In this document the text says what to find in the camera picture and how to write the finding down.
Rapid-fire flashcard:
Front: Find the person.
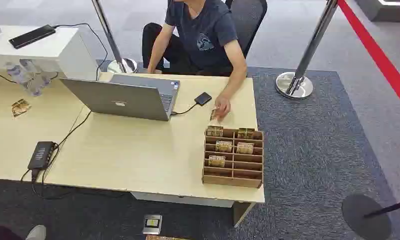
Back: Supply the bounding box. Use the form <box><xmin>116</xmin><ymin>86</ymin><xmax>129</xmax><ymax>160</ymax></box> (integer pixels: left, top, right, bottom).
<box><xmin>141</xmin><ymin>0</ymin><xmax>248</xmax><ymax>122</ymax></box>

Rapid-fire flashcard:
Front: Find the black external drive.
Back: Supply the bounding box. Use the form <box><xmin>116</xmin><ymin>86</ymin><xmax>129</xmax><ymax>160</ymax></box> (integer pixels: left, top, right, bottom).
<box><xmin>194</xmin><ymin>92</ymin><xmax>213</xmax><ymax>107</ymax></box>

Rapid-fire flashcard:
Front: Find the red barrier belt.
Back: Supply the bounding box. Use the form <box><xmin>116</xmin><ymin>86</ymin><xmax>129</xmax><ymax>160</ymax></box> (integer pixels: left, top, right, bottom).
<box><xmin>337</xmin><ymin>0</ymin><xmax>400</xmax><ymax>116</ymax></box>

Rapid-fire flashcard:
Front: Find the black power cable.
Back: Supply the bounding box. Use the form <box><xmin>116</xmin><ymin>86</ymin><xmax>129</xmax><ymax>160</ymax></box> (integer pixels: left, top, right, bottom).
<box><xmin>20</xmin><ymin>168</ymin><xmax>129</xmax><ymax>201</ymax></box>

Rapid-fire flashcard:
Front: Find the chrome stanchion post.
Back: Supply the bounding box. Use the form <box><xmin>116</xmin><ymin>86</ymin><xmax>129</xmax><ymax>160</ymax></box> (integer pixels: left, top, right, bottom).
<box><xmin>91</xmin><ymin>0</ymin><xmax>138</xmax><ymax>74</ymax></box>
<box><xmin>275</xmin><ymin>0</ymin><xmax>339</xmax><ymax>101</ymax></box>

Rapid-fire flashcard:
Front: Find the black office chair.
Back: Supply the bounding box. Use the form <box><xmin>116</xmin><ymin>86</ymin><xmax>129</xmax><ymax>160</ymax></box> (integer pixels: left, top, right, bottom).
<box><xmin>224</xmin><ymin>0</ymin><xmax>268</xmax><ymax>59</ymax></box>

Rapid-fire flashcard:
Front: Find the thin black cable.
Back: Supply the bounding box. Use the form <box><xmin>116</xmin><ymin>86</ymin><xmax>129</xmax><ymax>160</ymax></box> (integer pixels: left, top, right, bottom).
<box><xmin>0</xmin><ymin>69</ymin><xmax>19</xmax><ymax>85</ymax></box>

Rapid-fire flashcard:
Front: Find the white cabinet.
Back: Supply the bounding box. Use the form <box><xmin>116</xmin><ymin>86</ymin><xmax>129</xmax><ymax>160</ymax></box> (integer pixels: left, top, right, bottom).
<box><xmin>0</xmin><ymin>24</ymin><xmax>98</xmax><ymax>81</ymax></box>

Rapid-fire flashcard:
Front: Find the dark grey rug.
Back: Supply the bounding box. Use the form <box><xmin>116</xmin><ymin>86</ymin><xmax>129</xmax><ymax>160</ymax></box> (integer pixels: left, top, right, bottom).
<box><xmin>0</xmin><ymin>59</ymin><xmax>400</xmax><ymax>240</ymax></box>

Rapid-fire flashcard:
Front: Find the person's left hand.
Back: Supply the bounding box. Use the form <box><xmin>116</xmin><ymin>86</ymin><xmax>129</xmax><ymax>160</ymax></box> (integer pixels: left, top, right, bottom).
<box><xmin>214</xmin><ymin>96</ymin><xmax>232</xmax><ymax>122</ymax></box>

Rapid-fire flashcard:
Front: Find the black usb hub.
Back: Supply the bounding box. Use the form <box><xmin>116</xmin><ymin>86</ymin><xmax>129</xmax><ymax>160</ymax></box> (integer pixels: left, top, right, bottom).
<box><xmin>28</xmin><ymin>141</ymin><xmax>59</xmax><ymax>171</ymax></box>

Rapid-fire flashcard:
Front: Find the black phone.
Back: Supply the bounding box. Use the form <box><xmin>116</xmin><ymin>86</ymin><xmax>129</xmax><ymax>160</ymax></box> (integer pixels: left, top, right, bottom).
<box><xmin>8</xmin><ymin>24</ymin><xmax>57</xmax><ymax>50</ymax></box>

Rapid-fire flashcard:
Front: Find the black phone cable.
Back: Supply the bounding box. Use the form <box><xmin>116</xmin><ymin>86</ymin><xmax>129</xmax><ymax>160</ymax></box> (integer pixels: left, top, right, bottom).
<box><xmin>52</xmin><ymin>22</ymin><xmax>109</xmax><ymax>81</ymax></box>

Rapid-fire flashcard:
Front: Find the wooden card box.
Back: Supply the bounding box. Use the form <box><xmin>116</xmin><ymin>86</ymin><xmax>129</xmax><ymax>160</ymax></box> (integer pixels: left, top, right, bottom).
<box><xmin>201</xmin><ymin>125</ymin><xmax>265</xmax><ymax>189</ymax></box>

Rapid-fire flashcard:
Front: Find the black drive cable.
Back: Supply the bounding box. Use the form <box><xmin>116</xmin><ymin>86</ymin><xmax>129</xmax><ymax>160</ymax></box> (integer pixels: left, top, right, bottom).
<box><xmin>171</xmin><ymin>102</ymin><xmax>198</xmax><ymax>116</ymax></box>

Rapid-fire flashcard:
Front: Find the metal floor socket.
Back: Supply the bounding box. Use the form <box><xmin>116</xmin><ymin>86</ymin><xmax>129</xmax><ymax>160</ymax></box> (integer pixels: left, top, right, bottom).
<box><xmin>142</xmin><ymin>214</ymin><xmax>163</xmax><ymax>236</ymax></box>

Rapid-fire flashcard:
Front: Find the grey laptop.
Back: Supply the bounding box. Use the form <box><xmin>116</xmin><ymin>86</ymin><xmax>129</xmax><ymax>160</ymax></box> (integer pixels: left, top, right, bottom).
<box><xmin>60</xmin><ymin>74</ymin><xmax>181</xmax><ymax>122</ymax></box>

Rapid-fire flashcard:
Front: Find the black hub cable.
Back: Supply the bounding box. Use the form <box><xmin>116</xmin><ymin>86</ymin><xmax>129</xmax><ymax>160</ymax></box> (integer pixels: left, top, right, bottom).
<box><xmin>52</xmin><ymin>110</ymin><xmax>93</xmax><ymax>151</ymax></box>

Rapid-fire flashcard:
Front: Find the grey shoe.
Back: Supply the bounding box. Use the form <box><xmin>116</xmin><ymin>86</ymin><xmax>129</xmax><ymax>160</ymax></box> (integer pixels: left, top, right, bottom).
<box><xmin>25</xmin><ymin>224</ymin><xmax>47</xmax><ymax>240</ymax></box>

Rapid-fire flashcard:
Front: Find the clear plastic water bottle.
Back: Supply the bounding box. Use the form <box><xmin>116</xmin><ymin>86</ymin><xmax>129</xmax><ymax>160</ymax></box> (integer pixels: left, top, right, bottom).
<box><xmin>20</xmin><ymin>58</ymin><xmax>52</xmax><ymax>98</ymax></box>
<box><xmin>6</xmin><ymin>61</ymin><xmax>31</xmax><ymax>90</ymax></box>

